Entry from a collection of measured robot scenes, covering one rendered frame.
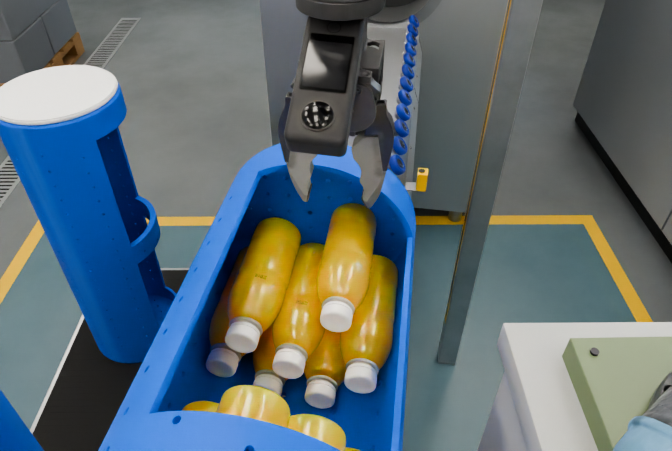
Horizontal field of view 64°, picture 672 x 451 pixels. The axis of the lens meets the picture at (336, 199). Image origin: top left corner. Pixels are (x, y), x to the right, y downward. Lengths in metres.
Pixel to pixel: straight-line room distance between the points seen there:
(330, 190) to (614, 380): 0.42
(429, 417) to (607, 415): 1.34
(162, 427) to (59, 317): 1.87
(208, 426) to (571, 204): 2.46
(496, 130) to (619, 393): 0.86
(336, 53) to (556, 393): 0.39
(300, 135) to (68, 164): 1.02
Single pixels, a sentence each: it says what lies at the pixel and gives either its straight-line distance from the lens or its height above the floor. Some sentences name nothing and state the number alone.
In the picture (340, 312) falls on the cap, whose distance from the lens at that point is 0.65.
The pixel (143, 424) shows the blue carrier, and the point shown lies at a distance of 0.50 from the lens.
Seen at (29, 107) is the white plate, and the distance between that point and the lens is 1.38.
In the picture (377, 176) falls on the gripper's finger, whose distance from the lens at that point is 0.51.
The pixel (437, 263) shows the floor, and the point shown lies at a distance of 2.30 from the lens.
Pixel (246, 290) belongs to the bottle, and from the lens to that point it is 0.67.
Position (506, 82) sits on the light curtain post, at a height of 1.08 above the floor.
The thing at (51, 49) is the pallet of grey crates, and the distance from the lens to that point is 4.02.
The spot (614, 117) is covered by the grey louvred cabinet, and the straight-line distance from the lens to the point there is 2.99.
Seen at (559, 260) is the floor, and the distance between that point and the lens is 2.46.
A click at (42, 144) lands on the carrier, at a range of 1.35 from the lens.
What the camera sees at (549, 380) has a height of 1.15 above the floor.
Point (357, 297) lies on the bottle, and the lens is 0.68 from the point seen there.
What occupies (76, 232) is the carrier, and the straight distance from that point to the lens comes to 1.49.
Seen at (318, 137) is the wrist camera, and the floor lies 1.42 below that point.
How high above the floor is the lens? 1.63
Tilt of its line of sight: 39 degrees down
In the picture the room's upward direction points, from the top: straight up
